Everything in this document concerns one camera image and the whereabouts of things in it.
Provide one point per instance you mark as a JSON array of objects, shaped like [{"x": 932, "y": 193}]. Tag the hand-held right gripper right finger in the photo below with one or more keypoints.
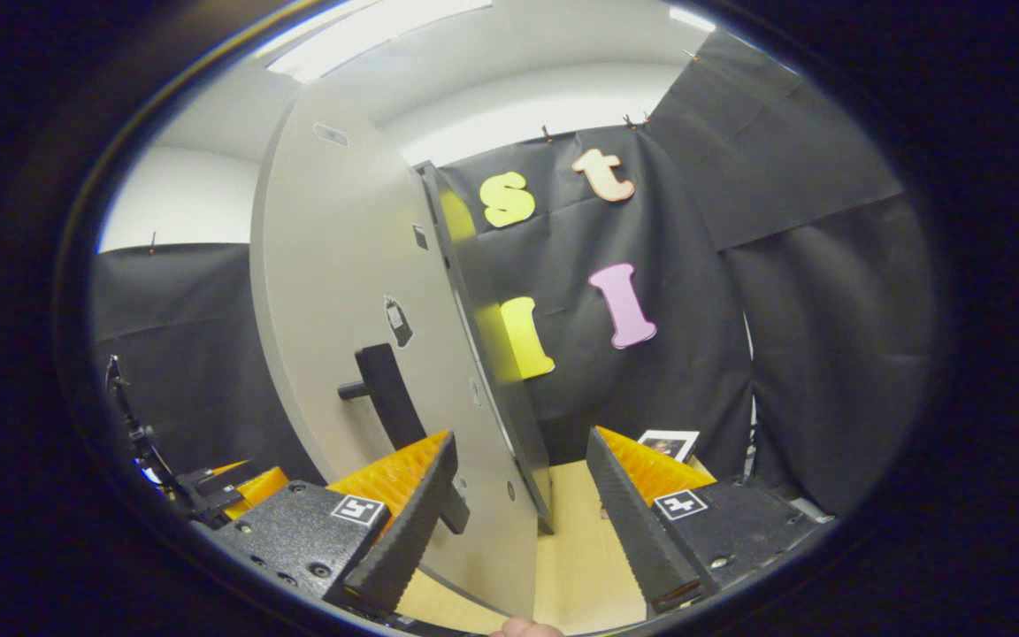
[{"x": 633, "y": 522}]

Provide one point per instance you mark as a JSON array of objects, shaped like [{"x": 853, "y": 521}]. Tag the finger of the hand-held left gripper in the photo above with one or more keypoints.
[
  {"x": 262, "y": 488},
  {"x": 209, "y": 478}
]

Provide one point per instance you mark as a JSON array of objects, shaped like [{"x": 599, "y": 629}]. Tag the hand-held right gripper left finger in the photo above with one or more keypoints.
[{"x": 408, "y": 531}]

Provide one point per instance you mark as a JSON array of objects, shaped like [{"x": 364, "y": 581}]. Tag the dark grey cabinet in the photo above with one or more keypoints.
[{"x": 518, "y": 425}]

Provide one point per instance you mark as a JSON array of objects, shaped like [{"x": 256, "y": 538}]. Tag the beige cabinet door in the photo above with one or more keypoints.
[{"x": 333, "y": 265}]

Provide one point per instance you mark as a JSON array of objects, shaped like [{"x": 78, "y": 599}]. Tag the black tripod stand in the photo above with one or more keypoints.
[{"x": 142, "y": 438}]

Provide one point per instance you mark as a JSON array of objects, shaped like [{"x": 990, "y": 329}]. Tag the white picture card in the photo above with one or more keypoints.
[{"x": 669, "y": 445}]

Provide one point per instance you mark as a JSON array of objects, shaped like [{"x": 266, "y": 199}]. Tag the black backdrop cloth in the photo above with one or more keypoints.
[{"x": 695, "y": 372}]

